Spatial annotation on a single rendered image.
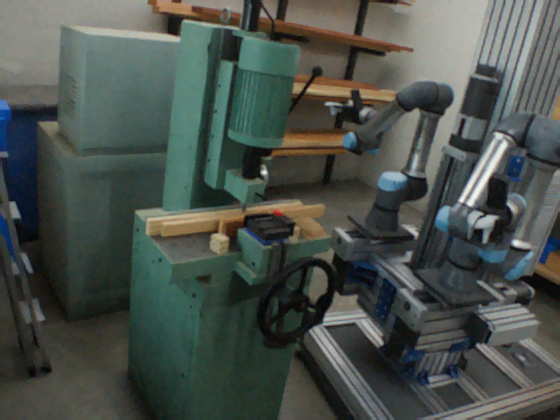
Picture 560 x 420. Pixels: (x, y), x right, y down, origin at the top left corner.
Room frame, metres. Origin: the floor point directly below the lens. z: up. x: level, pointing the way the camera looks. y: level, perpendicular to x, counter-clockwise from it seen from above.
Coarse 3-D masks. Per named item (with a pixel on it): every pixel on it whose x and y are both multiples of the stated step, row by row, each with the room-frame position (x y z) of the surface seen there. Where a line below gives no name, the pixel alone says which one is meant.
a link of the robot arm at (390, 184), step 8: (384, 176) 1.92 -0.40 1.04; (392, 176) 1.93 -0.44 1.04; (400, 176) 1.94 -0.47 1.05; (384, 184) 1.89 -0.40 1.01; (392, 184) 1.88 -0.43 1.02; (400, 184) 1.88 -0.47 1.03; (408, 184) 1.94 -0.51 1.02; (376, 192) 1.93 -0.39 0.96; (384, 192) 1.89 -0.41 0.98; (392, 192) 1.88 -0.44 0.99; (400, 192) 1.88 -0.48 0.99; (408, 192) 1.92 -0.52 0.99; (376, 200) 1.91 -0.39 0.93; (384, 200) 1.88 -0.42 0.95; (392, 200) 1.88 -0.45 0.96; (400, 200) 1.90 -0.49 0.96; (392, 208) 1.88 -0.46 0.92
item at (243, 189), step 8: (232, 176) 1.48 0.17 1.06; (240, 176) 1.46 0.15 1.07; (232, 184) 1.47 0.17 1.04; (240, 184) 1.44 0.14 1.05; (248, 184) 1.41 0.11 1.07; (256, 184) 1.42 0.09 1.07; (264, 184) 1.44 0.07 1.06; (232, 192) 1.46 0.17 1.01; (240, 192) 1.43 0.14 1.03; (248, 192) 1.41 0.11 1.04; (256, 192) 1.43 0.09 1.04; (248, 200) 1.41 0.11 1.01; (256, 200) 1.43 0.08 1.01
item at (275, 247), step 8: (272, 248) 1.22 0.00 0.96; (288, 248) 1.24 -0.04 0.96; (272, 256) 1.22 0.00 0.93; (288, 256) 1.25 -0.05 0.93; (272, 264) 1.21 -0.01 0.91; (288, 264) 1.25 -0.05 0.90; (272, 272) 1.21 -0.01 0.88; (280, 288) 1.25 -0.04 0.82; (272, 304) 1.22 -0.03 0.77; (280, 304) 1.24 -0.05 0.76; (272, 312) 1.22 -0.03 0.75; (280, 320) 1.24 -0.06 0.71; (280, 328) 1.24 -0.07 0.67; (264, 344) 1.22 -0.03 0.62; (272, 344) 1.23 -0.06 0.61; (280, 344) 1.28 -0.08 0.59; (288, 344) 1.32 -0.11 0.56
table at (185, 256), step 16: (144, 240) 1.28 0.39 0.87; (160, 240) 1.24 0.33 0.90; (176, 240) 1.26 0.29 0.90; (192, 240) 1.28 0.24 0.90; (208, 240) 1.31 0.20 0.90; (304, 240) 1.44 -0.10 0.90; (320, 240) 1.48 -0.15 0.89; (160, 256) 1.18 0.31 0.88; (176, 256) 1.17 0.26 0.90; (192, 256) 1.19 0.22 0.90; (208, 256) 1.20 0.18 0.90; (224, 256) 1.23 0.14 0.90; (240, 256) 1.27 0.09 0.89; (176, 272) 1.13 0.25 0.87; (192, 272) 1.17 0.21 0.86; (208, 272) 1.20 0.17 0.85; (240, 272) 1.23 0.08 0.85
